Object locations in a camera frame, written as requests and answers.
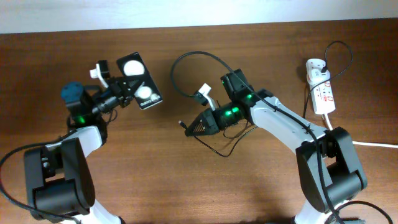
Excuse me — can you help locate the black smartphone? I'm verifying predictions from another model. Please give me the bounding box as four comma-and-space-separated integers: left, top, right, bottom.
116, 52, 163, 110

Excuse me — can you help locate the black charging cable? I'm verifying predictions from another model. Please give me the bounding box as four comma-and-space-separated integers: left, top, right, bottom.
178, 40, 354, 157

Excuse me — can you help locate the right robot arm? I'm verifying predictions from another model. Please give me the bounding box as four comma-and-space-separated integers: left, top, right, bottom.
185, 69, 368, 223

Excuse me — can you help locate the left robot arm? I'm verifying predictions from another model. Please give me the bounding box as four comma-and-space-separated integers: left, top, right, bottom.
24, 77, 142, 223

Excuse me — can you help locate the white charger adapter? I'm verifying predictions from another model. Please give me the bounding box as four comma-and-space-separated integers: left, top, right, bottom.
307, 68, 330, 85

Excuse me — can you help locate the white power strip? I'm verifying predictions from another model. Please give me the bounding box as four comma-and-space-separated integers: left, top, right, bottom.
306, 58, 336, 115

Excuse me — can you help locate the white power strip cord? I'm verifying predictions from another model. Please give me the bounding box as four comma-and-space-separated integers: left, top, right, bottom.
322, 113, 398, 149

